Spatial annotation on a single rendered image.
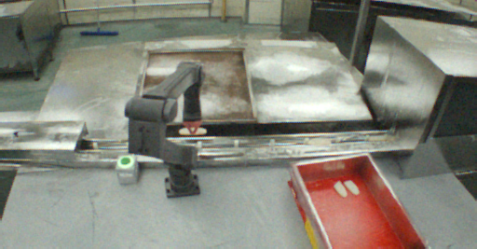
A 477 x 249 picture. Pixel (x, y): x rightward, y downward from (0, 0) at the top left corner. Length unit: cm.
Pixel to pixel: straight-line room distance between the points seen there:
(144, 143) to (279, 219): 55
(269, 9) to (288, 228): 388
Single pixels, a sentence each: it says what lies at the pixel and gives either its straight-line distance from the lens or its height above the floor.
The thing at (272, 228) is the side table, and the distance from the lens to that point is 109.
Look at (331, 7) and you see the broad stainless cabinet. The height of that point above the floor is 90.
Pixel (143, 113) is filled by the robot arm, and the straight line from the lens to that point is 73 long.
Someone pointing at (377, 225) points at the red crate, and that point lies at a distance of 119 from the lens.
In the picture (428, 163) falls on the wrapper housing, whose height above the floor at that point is 90.
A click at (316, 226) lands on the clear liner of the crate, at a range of 100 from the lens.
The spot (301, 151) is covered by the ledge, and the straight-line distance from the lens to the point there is 129.
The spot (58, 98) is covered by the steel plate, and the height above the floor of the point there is 82.
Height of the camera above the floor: 171
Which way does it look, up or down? 36 degrees down
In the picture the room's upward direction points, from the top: 3 degrees clockwise
